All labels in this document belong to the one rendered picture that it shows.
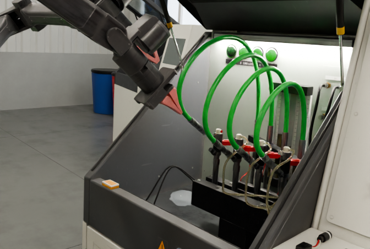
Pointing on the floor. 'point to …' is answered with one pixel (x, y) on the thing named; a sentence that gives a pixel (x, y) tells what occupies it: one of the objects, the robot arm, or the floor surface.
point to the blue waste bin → (102, 90)
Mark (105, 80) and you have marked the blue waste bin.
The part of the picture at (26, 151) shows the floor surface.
